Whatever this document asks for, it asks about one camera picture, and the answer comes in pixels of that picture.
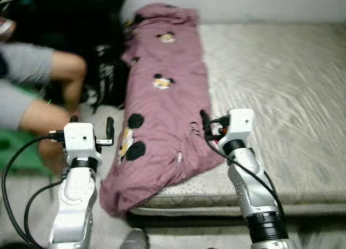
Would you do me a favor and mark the pink cartoon print blanket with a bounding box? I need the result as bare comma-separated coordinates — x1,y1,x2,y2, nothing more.
100,3,225,217

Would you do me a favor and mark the black bag with white print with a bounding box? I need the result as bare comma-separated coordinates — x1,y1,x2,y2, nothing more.
92,43,130,112

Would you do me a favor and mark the green plastic stool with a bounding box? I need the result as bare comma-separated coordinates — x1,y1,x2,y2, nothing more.
0,84,55,176

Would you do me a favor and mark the seated person in grey shorts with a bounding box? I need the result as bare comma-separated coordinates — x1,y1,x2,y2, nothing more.
0,16,87,176

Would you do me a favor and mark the white quilted mattress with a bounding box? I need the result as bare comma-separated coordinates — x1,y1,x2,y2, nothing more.
127,23,346,217

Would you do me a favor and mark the grey robot left leg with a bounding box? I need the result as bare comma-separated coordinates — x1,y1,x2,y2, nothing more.
120,228,149,249

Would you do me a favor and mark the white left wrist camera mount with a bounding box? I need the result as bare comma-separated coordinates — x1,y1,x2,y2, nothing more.
63,122,103,162

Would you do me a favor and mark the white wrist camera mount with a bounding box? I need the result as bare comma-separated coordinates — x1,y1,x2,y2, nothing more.
63,122,103,162
227,108,255,144

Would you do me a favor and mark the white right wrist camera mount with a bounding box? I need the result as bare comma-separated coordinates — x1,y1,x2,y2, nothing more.
227,108,255,144

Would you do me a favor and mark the black left wrist camera cable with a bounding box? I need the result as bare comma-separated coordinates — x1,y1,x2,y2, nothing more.
2,131,65,247

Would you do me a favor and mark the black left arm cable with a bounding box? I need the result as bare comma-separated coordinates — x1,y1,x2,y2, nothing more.
23,180,65,244

